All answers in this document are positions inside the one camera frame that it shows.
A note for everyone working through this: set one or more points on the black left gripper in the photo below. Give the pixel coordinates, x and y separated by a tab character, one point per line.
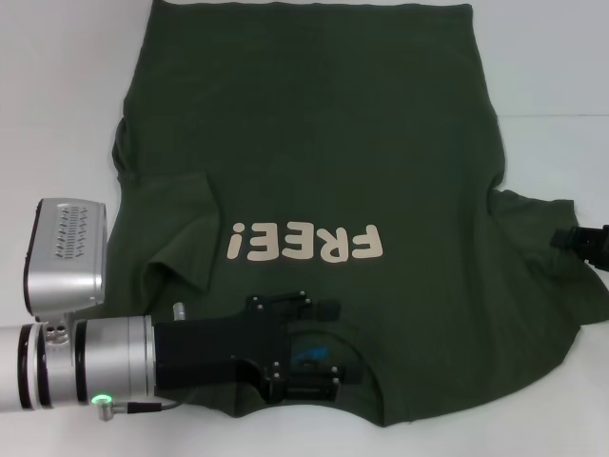
214	350

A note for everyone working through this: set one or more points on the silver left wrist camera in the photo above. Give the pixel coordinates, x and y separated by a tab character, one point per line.
66	266

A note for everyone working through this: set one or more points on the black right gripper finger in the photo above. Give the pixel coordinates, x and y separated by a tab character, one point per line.
600	258
580	237

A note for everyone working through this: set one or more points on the dark green FREE t-shirt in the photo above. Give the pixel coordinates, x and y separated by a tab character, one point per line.
304	143

